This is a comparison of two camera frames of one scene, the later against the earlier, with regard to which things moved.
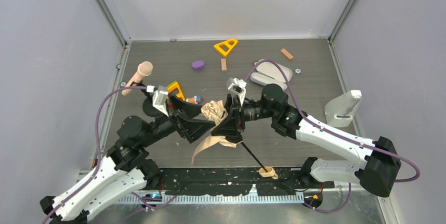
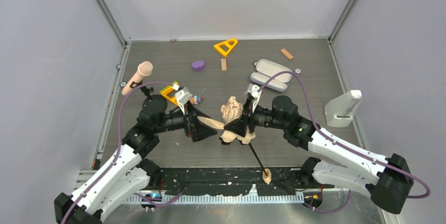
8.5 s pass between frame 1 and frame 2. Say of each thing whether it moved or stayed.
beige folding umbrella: moved
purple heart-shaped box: stayed
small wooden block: stayed
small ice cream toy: stayed
